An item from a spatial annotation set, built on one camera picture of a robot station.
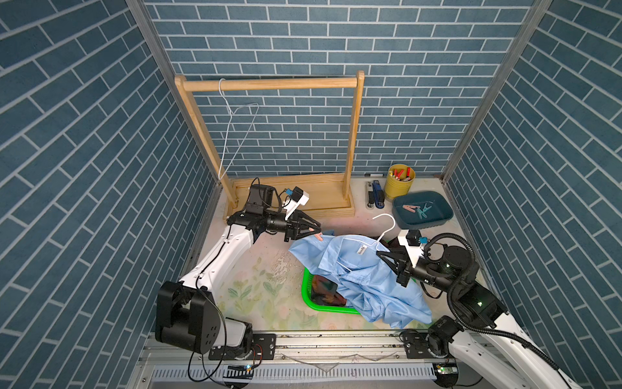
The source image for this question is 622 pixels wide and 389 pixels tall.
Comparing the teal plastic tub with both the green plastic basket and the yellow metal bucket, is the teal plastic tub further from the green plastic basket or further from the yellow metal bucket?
the green plastic basket

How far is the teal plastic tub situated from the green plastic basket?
0.46 m

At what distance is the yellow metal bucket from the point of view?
41.1 inches

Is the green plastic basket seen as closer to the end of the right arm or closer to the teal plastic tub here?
the end of the right arm
